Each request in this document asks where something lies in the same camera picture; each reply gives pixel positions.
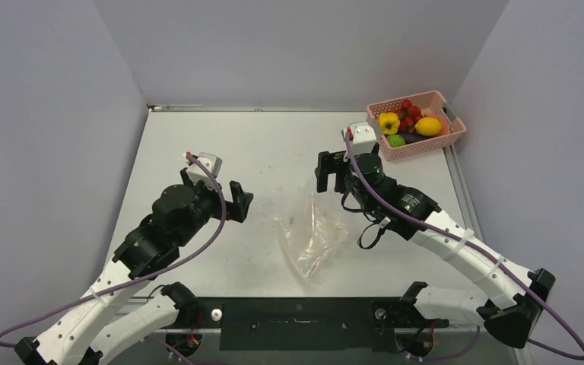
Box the dark purple eggplant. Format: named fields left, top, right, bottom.
left=399, top=132, right=429, bottom=144

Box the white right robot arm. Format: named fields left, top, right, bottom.
left=315, top=151, right=556, bottom=348

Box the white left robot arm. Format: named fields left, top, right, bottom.
left=14, top=165, right=254, bottom=364

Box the pink plastic basket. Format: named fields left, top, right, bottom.
left=367, top=90, right=467, bottom=161

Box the clear zip top bag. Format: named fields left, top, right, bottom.
left=273, top=191, right=351, bottom=283

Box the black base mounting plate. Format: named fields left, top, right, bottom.
left=167, top=297, right=449, bottom=353

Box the yellow lemon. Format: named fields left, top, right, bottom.
left=414, top=116, right=443, bottom=137

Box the green lime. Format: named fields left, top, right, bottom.
left=386, top=134, right=406, bottom=148

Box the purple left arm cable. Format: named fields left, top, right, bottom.
left=0, top=152, right=227, bottom=348

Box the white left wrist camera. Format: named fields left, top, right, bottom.
left=183, top=152, right=223, bottom=190

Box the red strawberry cluster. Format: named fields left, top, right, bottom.
left=392, top=99, right=423, bottom=132

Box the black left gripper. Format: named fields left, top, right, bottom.
left=174, top=168, right=252, bottom=246

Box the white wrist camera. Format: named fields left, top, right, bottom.
left=344, top=122, right=377, bottom=156
left=183, top=152, right=223, bottom=190

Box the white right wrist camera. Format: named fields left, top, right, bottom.
left=344, top=122, right=377, bottom=156

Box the yellow bell pepper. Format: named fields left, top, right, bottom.
left=378, top=112, right=401, bottom=135

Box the aluminium rail frame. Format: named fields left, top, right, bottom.
left=443, top=146, right=535, bottom=365

